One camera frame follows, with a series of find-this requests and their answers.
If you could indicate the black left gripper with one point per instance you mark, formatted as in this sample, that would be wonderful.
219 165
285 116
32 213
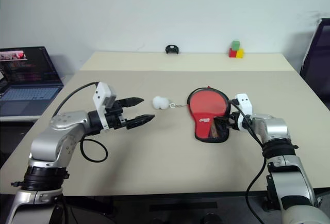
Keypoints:
116 115

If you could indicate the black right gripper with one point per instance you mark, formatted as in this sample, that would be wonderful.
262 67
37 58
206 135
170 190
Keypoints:
234 120

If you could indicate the black and red paddle case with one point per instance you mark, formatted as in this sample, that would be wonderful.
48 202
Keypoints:
203 131

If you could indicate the red table tennis paddle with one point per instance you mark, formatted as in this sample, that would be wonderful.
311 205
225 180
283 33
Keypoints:
206 102

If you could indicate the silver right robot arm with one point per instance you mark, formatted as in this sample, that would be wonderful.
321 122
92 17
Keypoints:
276 128

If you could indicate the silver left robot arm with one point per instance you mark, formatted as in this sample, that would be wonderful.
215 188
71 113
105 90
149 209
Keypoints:
64 120

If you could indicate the small black plastic clip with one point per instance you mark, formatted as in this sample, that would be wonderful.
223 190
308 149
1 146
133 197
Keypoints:
172 49

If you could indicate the red cube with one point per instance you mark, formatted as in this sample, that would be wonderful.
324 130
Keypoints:
232 53

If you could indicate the yellow cube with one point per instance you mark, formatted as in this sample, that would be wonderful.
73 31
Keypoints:
240 53

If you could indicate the green cube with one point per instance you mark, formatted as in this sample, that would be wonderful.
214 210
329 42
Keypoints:
236 45

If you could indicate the open blue laptop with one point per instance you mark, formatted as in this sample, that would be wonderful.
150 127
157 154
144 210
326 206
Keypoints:
28 92

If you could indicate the black chair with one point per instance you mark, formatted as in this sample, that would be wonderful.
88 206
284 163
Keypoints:
319 61

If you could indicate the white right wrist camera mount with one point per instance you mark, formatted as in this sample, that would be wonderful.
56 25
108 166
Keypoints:
243 102

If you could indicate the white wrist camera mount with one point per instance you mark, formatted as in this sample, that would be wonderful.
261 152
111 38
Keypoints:
101 95
243 102

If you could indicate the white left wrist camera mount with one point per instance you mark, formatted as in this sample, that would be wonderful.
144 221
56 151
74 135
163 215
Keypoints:
101 95

